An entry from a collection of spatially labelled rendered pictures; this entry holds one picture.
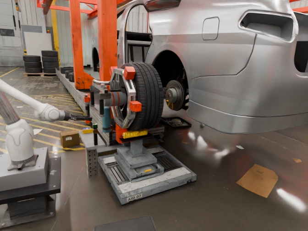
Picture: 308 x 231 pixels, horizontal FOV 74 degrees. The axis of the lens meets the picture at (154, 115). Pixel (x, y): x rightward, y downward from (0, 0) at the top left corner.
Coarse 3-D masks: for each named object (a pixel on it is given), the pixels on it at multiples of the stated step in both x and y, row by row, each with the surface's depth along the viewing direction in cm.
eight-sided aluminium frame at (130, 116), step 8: (120, 72) 184; (112, 80) 207; (128, 80) 180; (128, 88) 172; (128, 96) 172; (128, 104) 174; (112, 112) 217; (128, 112) 176; (120, 120) 210; (128, 120) 181
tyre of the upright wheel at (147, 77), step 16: (128, 64) 187; (144, 64) 192; (144, 80) 176; (160, 80) 183; (144, 96) 173; (160, 96) 180; (144, 112) 177; (160, 112) 185; (128, 128) 204; (144, 128) 197
